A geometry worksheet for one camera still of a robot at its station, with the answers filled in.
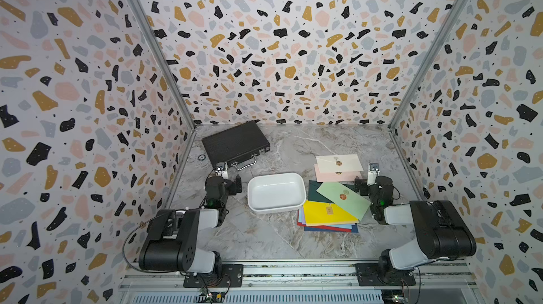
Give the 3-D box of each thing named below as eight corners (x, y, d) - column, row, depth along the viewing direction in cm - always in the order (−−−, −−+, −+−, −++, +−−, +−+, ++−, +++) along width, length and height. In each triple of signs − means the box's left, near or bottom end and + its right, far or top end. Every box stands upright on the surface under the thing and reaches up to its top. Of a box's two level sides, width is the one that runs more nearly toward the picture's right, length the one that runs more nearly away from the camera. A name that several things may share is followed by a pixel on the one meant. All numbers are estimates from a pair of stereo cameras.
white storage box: (247, 215, 90) (245, 208, 85) (251, 176, 103) (250, 168, 98) (306, 215, 90) (307, 209, 85) (303, 176, 103) (305, 169, 98)
